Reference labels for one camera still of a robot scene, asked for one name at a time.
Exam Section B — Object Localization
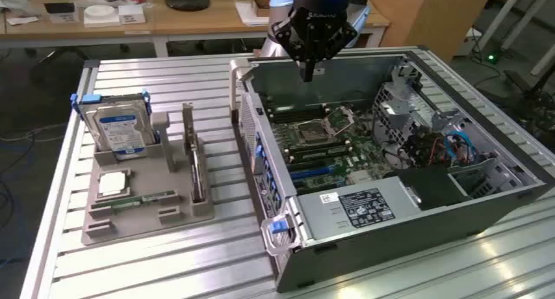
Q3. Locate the blue wire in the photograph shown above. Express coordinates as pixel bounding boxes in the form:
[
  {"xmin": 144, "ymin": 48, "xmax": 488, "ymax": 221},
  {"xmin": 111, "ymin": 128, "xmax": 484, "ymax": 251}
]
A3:
[{"xmin": 442, "ymin": 129, "xmax": 482, "ymax": 167}]

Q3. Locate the wooden cabinet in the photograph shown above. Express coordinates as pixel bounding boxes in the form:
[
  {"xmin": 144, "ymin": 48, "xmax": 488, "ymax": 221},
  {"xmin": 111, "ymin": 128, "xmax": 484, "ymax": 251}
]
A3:
[{"xmin": 368, "ymin": 0, "xmax": 498, "ymax": 62}]

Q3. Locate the white box with round hollow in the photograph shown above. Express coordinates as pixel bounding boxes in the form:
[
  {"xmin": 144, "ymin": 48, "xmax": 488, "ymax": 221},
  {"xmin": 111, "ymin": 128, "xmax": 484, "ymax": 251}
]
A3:
[{"xmin": 83, "ymin": 5, "xmax": 122, "ymax": 29}]

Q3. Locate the silver slanted disk bay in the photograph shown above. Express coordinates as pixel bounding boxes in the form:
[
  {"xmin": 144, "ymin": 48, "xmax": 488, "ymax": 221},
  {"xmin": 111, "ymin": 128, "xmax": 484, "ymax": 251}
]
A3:
[{"xmin": 446, "ymin": 155, "xmax": 524, "ymax": 201}]

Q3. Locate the plain white labelled box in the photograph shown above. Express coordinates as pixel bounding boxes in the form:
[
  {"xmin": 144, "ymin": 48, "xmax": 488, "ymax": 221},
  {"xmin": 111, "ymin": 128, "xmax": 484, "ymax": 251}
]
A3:
[{"xmin": 118, "ymin": 5, "xmax": 147, "ymax": 25}]

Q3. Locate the dark grey PC case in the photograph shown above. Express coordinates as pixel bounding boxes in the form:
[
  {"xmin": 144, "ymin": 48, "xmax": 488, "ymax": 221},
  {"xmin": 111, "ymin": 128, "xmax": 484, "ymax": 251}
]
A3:
[{"xmin": 228, "ymin": 51, "xmax": 555, "ymax": 294}]

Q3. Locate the graphics card with fan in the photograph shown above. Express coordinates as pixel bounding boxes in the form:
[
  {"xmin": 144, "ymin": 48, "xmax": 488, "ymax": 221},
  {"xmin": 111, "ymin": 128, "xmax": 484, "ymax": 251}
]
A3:
[{"xmin": 180, "ymin": 102, "xmax": 208, "ymax": 205}]

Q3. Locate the grey parts rack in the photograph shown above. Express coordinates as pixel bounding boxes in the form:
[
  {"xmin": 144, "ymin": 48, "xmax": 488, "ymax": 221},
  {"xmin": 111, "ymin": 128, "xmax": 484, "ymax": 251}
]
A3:
[{"xmin": 80, "ymin": 112, "xmax": 218, "ymax": 247}]

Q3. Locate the red wire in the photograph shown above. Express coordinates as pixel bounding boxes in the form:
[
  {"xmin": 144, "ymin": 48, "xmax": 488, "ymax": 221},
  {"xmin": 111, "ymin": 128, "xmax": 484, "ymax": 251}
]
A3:
[{"xmin": 427, "ymin": 135, "xmax": 447, "ymax": 166}]

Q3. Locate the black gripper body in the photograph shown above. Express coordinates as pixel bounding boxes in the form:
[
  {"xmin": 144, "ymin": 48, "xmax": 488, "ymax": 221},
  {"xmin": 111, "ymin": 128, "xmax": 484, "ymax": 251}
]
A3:
[{"xmin": 292, "ymin": 0, "xmax": 351, "ymax": 63}]

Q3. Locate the white floor cable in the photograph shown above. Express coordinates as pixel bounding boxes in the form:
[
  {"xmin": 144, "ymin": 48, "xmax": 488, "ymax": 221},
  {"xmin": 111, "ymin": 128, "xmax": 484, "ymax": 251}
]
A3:
[{"xmin": 0, "ymin": 123, "xmax": 66, "ymax": 143}]

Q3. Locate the light wooden desk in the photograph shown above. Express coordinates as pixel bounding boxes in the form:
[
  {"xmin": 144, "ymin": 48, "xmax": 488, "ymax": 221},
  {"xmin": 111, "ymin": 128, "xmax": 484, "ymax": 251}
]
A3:
[
  {"xmin": 154, "ymin": 0, "xmax": 391, "ymax": 58},
  {"xmin": 0, "ymin": 0, "xmax": 158, "ymax": 58}
]

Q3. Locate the blue case latch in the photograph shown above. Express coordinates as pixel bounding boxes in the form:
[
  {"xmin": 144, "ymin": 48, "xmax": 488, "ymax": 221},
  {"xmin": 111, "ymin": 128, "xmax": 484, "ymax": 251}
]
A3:
[{"xmin": 268, "ymin": 220, "xmax": 291, "ymax": 237}]

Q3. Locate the hard disk with blue carrier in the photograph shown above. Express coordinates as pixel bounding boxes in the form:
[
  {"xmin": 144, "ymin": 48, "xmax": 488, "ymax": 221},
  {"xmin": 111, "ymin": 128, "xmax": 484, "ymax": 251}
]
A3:
[{"xmin": 68, "ymin": 89, "xmax": 152, "ymax": 161}]

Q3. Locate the blue floor cable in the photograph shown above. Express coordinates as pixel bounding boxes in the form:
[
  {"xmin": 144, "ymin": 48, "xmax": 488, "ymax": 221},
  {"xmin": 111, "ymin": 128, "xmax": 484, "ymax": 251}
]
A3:
[{"xmin": 0, "ymin": 139, "xmax": 39, "ymax": 269}]

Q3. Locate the grey power supply unit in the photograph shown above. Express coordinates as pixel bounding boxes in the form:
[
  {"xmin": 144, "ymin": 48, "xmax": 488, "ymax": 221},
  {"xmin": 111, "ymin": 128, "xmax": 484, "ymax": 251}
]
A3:
[{"xmin": 296, "ymin": 176, "xmax": 424, "ymax": 242}]

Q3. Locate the green RAM stick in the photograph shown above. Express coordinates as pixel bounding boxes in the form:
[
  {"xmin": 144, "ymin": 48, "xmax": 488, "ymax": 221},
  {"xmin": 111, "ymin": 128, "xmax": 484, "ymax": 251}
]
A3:
[
  {"xmin": 95, "ymin": 190, "xmax": 178, "ymax": 209},
  {"xmin": 286, "ymin": 145, "xmax": 351, "ymax": 161}
]

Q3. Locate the white paper label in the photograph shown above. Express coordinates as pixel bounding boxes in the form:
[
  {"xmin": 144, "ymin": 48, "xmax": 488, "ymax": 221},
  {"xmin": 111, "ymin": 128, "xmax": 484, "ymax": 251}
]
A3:
[{"xmin": 6, "ymin": 16, "xmax": 40, "ymax": 26}]

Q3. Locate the blue expansion slot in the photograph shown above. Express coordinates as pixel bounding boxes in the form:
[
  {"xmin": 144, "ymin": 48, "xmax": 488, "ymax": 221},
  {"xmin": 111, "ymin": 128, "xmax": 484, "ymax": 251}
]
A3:
[{"xmin": 288, "ymin": 166, "xmax": 331, "ymax": 181}]

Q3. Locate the white box with black top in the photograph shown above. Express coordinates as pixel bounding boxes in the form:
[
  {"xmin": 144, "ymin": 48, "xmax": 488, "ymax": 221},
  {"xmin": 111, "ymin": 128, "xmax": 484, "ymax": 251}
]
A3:
[{"xmin": 43, "ymin": 2, "xmax": 83, "ymax": 25}]

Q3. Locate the black chair base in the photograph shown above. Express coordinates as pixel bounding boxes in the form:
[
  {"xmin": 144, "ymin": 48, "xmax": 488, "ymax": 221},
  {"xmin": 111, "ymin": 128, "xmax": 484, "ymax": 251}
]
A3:
[
  {"xmin": 26, "ymin": 47, "xmax": 91, "ymax": 83},
  {"xmin": 502, "ymin": 70, "xmax": 555, "ymax": 134}
]

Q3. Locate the white paper stack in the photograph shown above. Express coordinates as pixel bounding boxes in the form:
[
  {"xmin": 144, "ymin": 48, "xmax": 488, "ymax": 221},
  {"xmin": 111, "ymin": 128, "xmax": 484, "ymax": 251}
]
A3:
[{"xmin": 235, "ymin": 1, "xmax": 272, "ymax": 27}]

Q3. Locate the white table frame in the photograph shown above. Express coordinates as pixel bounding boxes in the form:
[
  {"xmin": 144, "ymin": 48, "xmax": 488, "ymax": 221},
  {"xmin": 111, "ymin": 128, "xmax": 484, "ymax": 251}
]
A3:
[{"xmin": 475, "ymin": 0, "xmax": 555, "ymax": 76}]

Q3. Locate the green motherboard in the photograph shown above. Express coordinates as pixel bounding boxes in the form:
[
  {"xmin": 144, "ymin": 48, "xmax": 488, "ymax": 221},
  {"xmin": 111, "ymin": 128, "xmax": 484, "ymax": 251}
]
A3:
[{"xmin": 259, "ymin": 96, "xmax": 398, "ymax": 196}]

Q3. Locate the silver CPU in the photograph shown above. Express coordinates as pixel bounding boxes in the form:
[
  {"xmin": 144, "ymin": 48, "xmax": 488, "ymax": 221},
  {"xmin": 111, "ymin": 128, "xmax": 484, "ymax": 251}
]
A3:
[{"xmin": 95, "ymin": 171, "xmax": 131, "ymax": 199}]

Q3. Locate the silver perforated disk bay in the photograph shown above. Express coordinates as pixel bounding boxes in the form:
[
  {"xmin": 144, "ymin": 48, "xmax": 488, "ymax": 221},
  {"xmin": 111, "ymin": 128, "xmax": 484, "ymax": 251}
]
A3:
[{"xmin": 371, "ymin": 64, "xmax": 438, "ymax": 147}]

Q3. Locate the CPU socket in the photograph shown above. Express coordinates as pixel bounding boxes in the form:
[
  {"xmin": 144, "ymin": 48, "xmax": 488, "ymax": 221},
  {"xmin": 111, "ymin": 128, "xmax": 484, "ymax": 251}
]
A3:
[{"xmin": 294, "ymin": 120, "xmax": 336, "ymax": 144}]

